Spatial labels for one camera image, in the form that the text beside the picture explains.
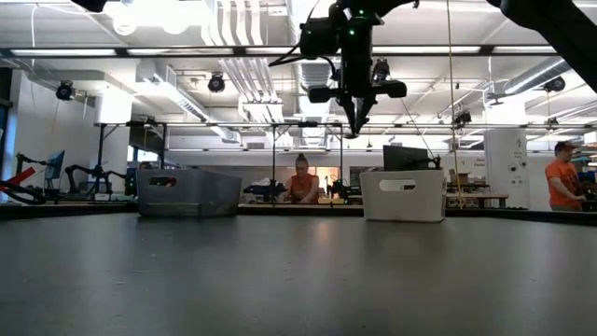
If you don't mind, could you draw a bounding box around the person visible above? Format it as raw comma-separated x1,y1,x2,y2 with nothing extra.
544,140,590,213
279,153,323,205

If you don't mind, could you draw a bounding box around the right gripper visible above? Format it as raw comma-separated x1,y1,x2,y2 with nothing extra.
306,18,409,136

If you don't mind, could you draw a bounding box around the black monitor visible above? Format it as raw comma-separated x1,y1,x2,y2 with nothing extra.
382,145,442,173

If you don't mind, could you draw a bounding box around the thin hanging cable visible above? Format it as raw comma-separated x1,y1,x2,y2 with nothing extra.
445,0,463,210
399,97,436,159

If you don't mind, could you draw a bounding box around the black table mat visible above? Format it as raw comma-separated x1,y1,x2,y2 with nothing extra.
0,213,597,336

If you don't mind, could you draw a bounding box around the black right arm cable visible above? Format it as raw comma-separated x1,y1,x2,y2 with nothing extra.
268,0,344,90

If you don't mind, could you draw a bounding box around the overhead frame light bar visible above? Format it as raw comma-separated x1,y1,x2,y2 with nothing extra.
0,45,597,59

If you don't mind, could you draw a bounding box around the blue-lit monitor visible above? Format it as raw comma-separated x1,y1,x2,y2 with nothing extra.
44,149,67,181

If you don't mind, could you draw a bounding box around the black background workstation frame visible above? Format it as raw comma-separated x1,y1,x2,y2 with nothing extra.
92,119,347,207

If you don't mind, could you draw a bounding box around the black ceiling camera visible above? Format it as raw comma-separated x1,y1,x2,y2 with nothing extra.
452,109,473,130
372,58,392,83

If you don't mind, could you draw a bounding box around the wooden background bench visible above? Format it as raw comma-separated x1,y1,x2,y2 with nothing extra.
446,193,509,210

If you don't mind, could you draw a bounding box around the gray translucent bin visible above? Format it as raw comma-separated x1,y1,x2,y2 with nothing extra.
136,168,243,218

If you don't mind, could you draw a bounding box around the white plastic bin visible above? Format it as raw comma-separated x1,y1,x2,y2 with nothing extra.
358,169,448,223

